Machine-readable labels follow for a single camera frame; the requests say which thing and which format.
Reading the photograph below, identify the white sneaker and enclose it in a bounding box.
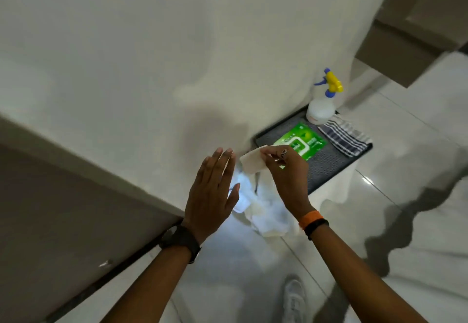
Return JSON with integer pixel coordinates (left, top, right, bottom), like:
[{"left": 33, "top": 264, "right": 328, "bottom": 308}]
[{"left": 281, "top": 278, "right": 308, "bottom": 323}]

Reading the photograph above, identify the white cover cloth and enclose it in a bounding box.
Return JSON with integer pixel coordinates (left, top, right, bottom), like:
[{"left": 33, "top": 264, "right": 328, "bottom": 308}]
[{"left": 228, "top": 157, "right": 360, "bottom": 238}]

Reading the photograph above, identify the blue striped cloth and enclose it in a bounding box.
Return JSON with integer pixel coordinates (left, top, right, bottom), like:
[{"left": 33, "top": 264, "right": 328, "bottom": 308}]
[{"left": 317, "top": 114, "right": 373, "bottom": 159}]

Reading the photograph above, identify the black wristwatch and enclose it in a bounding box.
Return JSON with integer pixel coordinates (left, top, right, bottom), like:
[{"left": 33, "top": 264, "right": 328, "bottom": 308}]
[{"left": 157, "top": 223, "right": 202, "bottom": 264}]

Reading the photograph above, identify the brown wooden furniture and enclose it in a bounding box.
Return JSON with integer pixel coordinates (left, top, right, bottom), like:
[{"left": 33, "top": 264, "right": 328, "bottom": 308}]
[{"left": 354, "top": 0, "right": 468, "bottom": 89}]

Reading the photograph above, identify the person's right forearm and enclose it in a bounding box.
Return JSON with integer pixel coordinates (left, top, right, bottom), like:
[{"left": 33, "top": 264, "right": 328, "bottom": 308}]
[{"left": 310, "top": 223, "right": 429, "bottom": 323}]

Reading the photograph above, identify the green Dettol wipes pack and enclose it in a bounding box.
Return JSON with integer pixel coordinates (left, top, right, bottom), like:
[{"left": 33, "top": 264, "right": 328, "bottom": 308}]
[{"left": 272, "top": 122, "right": 328, "bottom": 162}]

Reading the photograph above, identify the white spray bottle yellow nozzle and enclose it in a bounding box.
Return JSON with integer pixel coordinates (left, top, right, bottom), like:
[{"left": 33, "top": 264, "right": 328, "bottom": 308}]
[{"left": 305, "top": 67, "right": 345, "bottom": 126}]

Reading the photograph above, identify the person's right hand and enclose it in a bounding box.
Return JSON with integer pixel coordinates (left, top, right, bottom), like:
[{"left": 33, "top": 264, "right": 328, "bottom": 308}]
[{"left": 260, "top": 144, "right": 316, "bottom": 222}]

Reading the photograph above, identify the black wristband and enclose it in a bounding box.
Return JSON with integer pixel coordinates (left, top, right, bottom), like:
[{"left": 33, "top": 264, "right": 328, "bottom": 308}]
[{"left": 303, "top": 218, "right": 330, "bottom": 242}]

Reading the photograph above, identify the white wet wipe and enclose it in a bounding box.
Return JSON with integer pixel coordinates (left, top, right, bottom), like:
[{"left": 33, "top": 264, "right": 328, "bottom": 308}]
[{"left": 239, "top": 144, "right": 271, "bottom": 174}]

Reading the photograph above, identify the black textured tray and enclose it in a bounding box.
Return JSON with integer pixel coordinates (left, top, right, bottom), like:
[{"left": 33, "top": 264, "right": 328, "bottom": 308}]
[{"left": 252, "top": 104, "right": 374, "bottom": 196}]

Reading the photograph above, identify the orange wristband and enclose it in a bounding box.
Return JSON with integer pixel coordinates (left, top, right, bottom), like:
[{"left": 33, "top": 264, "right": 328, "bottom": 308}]
[{"left": 298, "top": 210, "right": 325, "bottom": 230}]

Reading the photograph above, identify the person's left forearm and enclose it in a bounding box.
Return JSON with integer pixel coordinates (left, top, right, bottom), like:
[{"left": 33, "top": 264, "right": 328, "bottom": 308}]
[{"left": 100, "top": 245, "right": 200, "bottom": 323}]

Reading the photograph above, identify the person's left hand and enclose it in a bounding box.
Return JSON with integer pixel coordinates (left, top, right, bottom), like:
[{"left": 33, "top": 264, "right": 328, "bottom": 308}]
[{"left": 181, "top": 147, "right": 241, "bottom": 245}]

